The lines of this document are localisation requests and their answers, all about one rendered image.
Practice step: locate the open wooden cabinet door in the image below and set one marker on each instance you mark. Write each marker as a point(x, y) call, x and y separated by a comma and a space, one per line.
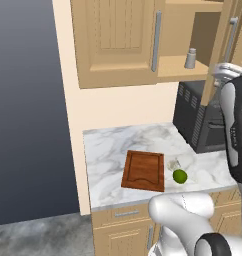
point(217, 43)

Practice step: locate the grey condiment shaker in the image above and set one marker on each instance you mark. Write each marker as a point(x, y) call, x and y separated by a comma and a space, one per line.
point(190, 59)

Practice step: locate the black microwave oven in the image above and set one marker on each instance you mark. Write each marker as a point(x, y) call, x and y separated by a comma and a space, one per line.
point(196, 116)

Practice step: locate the green lime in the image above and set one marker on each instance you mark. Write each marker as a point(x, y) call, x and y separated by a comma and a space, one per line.
point(180, 176)

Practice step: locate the wooden wall cabinet body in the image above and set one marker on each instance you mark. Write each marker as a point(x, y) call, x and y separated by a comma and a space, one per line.
point(179, 71)

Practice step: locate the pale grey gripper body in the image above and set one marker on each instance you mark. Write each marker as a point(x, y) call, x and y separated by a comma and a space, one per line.
point(227, 70)

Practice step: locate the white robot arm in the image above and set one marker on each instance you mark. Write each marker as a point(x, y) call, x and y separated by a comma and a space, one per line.
point(227, 103)

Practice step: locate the brown wooden cutting board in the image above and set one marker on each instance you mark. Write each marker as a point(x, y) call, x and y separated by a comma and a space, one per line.
point(143, 170)

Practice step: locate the wooden base cabinet door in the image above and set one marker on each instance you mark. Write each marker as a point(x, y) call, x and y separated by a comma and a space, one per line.
point(123, 241)
point(228, 221)

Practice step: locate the closed wooden cabinet door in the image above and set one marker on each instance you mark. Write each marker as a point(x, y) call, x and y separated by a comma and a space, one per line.
point(116, 40)

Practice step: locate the wooden drawer front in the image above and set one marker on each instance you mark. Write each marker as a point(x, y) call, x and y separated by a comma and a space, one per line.
point(226, 197)
point(106, 218)

